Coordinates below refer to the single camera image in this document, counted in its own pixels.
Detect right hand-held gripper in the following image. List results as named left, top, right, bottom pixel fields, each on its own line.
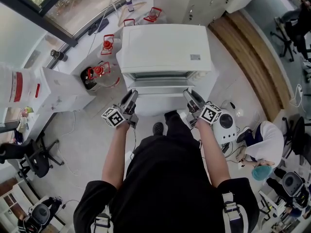
left=182, top=88, right=222, bottom=129

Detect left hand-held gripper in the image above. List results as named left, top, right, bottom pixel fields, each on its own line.
left=101, top=89, right=139, bottom=130

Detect white glass oven door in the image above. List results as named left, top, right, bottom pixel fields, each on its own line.
left=125, top=79, right=198, bottom=96

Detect person's right forearm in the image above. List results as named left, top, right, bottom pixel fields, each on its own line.
left=196, top=120, right=231, bottom=188

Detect person's left forearm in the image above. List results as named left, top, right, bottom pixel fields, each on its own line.
left=101, top=124, right=131, bottom=191

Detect white toaster oven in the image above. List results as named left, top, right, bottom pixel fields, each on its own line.
left=116, top=24, right=215, bottom=82

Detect white table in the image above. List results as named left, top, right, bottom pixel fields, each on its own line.
left=115, top=24, right=222, bottom=117

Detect person's black trousers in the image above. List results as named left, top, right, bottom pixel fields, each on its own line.
left=164, top=110, right=195, bottom=143

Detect person's black shoe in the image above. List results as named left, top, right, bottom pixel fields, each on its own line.
left=152, top=122, right=164, bottom=135

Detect large clear bottle red cap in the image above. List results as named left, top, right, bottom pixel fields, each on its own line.
left=86, top=61, right=121, bottom=89

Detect white round robot device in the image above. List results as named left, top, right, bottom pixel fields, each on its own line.
left=212, top=100, right=244, bottom=145

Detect white water dispenser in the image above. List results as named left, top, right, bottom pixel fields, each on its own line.
left=35, top=66, right=97, bottom=114

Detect wooden step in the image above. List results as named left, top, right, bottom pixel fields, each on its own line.
left=207, top=10, right=292, bottom=122

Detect black remote control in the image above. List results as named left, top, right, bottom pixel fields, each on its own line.
left=87, top=18, right=110, bottom=36

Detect person's black shirt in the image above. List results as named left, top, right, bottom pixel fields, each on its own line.
left=72, top=134, right=260, bottom=233

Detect black thermos flask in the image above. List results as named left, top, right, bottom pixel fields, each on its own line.
left=50, top=49, right=69, bottom=63

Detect clear water jug red label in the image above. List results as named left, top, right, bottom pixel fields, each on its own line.
left=0, top=61, right=53, bottom=109

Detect colourful packets pile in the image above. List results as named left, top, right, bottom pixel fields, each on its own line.
left=16, top=105, right=35, bottom=133

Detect black office chair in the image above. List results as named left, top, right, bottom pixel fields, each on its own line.
left=269, top=20, right=302, bottom=62
left=281, top=116, right=311, bottom=160
left=0, top=131, right=65, bottom=179

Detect white metal stand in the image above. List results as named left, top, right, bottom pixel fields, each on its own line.
left=257, top=190, right=289, bottom=220

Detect white shelf unit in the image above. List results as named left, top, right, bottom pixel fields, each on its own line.
left=0, top=178, right=32, bottom=218

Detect black window frame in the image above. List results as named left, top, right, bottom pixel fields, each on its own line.
left=0, top=0, right=141, bottom=49

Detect white extension cable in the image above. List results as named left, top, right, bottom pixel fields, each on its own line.
left=290, top=83, right=306, bottom=111

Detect white harness strap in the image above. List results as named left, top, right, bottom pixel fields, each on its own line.
left=221, top=192, right=248, bottom=233
left=93, top=211, right=113, bottom=233

